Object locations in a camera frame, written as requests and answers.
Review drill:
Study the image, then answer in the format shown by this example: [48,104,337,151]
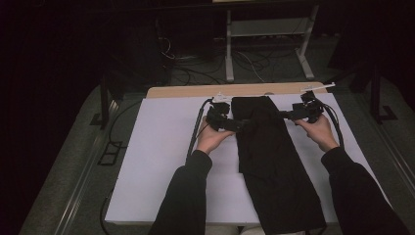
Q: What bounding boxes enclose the white board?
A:
[104,92,391,227]

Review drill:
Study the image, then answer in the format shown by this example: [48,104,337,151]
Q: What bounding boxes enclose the white floor cable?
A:
[240,51,266,83]

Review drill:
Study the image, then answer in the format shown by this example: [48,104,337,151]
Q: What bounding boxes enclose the right hand-held gripper black cable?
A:
[321,100,346,150]

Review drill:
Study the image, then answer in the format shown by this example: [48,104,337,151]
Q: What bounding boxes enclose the hand-held gripper black cable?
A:
[321,100,346,150]
[185,97,213,165]

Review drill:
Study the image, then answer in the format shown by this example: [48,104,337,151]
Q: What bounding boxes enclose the black cable loop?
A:
[99,187,115,235]

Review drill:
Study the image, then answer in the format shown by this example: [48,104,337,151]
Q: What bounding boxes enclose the left hand-held gripper black cable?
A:
[185,97,213,165]

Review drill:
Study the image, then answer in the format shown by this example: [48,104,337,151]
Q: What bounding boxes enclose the white metal stand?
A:
[224,4,320,82]

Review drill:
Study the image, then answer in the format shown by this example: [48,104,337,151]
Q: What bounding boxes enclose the person's left hand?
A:
[195,116,237,155]

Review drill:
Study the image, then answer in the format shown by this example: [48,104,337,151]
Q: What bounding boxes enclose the black metal stand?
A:
[368,62,399,124]
[89,74,119,130]

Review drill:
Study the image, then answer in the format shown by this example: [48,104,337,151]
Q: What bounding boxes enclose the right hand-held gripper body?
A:
[292,82,337,124]

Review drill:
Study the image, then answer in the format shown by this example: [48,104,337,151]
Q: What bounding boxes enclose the metal floor rail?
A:
[53,100,119,235]
[358,94,415,194]

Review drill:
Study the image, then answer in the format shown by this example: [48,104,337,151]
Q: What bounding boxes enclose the tangle of black floor cables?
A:
[156,35,229,86]

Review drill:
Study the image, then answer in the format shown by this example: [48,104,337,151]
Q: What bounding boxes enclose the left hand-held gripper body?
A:
[206,92,244,132]

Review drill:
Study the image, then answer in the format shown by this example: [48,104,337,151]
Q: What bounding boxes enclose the person's right hand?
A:
[293,114,341,154]

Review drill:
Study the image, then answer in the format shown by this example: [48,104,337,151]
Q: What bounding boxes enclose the wooden table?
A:
[145,81,328,100]

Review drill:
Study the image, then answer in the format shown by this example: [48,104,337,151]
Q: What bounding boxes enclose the black floor frame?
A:
[97,140,123,166]

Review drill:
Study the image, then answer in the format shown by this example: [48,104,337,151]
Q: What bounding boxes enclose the black pants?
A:
[230,96,327,235]

